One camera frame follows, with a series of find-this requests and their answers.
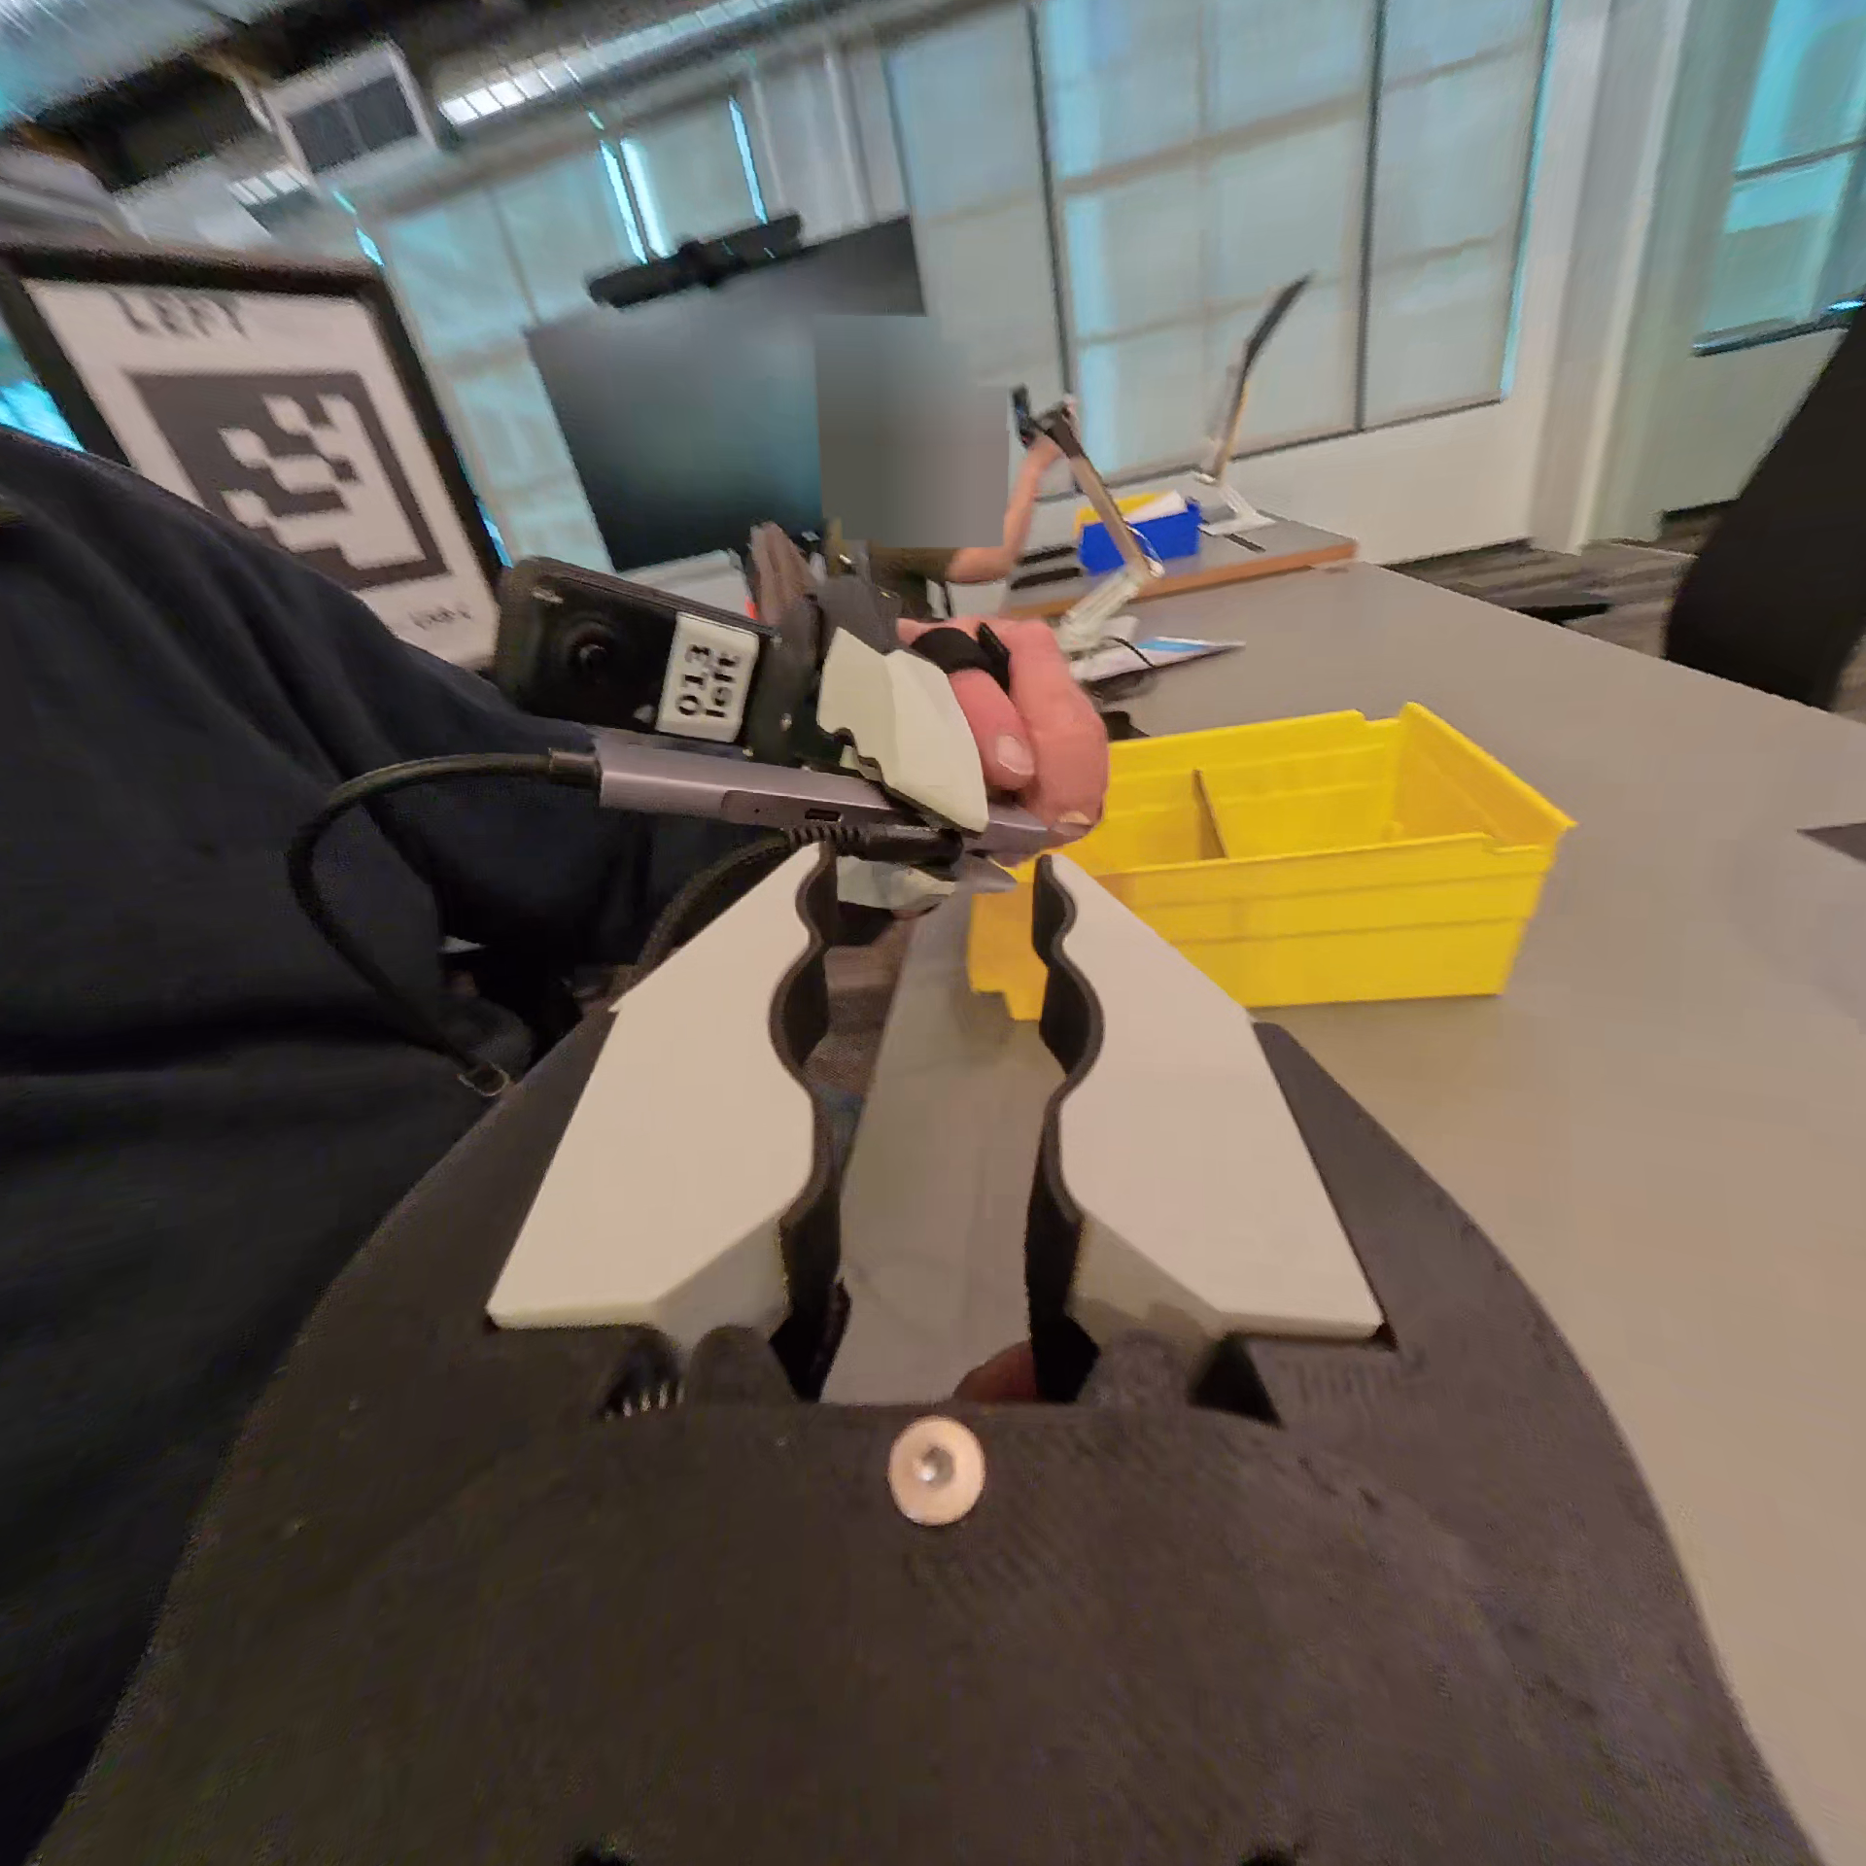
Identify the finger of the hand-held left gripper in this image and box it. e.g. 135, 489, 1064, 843
817, 621, 1000, 839

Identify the black video bar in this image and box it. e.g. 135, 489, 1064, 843
585, 211, 806, 310

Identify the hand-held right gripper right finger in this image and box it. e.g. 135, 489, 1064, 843
1024, 849, 1390, 1373

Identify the white air vent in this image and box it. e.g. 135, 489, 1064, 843
264, 45, 444, 183

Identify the light wooden desk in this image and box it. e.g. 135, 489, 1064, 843
1006, 512, 1362, 628

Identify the person's left forearm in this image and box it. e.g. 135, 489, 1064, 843
0, 424, 767, 1866

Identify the blue box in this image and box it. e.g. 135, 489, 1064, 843
1072, 492, 1205, 579

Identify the yellow plastic bin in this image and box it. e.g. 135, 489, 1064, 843
967, 699, 1580, 1022

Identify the black hub cable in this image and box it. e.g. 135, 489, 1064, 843
287, 751, 616, 1101

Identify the thin grey stand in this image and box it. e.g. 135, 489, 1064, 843
1191, 272, 1320, 483

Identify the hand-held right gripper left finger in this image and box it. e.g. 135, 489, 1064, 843
485, 847, 851, 1392

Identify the framed marker board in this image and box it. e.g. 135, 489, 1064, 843
0, 249, 516, 667

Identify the dark monitor screen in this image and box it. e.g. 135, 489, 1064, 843
526, 219, 936, 575

